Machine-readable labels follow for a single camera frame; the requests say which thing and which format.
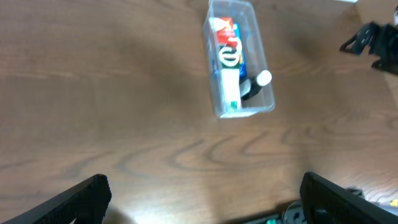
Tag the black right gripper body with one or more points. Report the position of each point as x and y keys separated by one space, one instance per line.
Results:
x=382 y=42

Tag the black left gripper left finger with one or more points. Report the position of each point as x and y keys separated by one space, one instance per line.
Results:
x=85 y=202

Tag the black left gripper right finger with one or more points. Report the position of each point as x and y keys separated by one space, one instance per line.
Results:
x=325 y=202

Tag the dark bottle white cap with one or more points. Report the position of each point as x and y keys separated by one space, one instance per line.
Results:
x=251 y=86

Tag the blue Kool Fever box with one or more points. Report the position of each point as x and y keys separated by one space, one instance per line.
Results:
x=239 y=48

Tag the white green medicine box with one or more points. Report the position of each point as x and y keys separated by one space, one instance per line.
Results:
x=230 y=87

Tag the red white small box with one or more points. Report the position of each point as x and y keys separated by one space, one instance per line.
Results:
x=223 y=28

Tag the clear plastic container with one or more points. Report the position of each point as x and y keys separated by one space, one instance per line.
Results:
x=243 y=14

